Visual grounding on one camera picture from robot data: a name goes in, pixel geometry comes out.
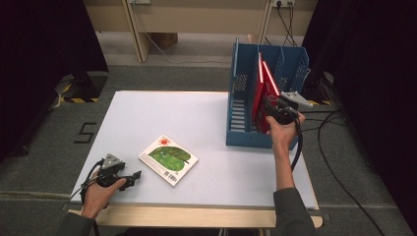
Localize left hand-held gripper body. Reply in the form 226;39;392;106
95;152;128;189

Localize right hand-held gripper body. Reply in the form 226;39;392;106
265;90;315;126

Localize red sticker-print book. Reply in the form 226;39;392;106
251;51;266;123
254;60;283;134

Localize blue plastic file rack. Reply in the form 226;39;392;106
225;42;311;151

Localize person's right hand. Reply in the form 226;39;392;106
265;111;307;152

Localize person's left hand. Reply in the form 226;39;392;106
81;172;128;220

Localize white book with green leaf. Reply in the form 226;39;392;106
138;134;200;188

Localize black stand base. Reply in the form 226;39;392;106
70;70;110;99

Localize black curtain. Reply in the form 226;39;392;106
0;0;110;162
300;0;417;236

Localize cardboard box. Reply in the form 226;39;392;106
150;32;179;51

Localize left hand-held gripper cable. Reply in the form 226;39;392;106
69;158;106;236

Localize hand-held gripper cable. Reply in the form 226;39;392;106
69;158;106;236
285;103;305;172

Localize right hand-held gripper cable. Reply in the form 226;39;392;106
285;103;305;172

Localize long black cable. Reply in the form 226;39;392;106
299;109;387;236

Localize black plugged cables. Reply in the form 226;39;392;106
265;2;300;47

